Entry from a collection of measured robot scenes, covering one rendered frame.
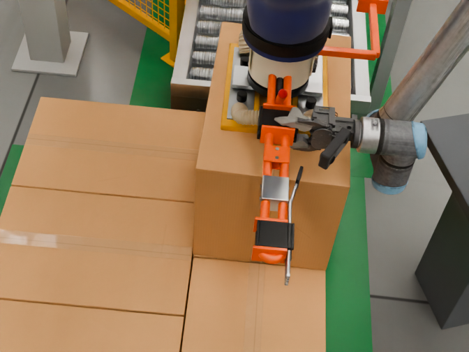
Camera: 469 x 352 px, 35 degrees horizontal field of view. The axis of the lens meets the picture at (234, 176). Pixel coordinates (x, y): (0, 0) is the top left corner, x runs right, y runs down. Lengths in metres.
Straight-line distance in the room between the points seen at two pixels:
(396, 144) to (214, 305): 0.71
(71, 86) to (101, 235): 1.34
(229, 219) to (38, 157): 0.75
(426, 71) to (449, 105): 1.73
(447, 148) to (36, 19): 1.92
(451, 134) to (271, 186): 0.86
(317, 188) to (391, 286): 1.06
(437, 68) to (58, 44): 2.06
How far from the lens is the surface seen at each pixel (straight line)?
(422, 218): 3.15
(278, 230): 1.63
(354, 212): 3.09
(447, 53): 1.88
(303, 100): 2.09
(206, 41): 2.89
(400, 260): 3.00
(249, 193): 1.97
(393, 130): 1.86
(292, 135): 1.83
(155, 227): 2.30
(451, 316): 2.81
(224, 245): 2.18
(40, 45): 3.57
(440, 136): 2.40
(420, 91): 1.94
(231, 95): 2.07
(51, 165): 2.48
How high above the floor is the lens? 2.42
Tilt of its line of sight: 51 degrees down
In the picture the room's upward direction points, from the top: 5 degrees clockwise
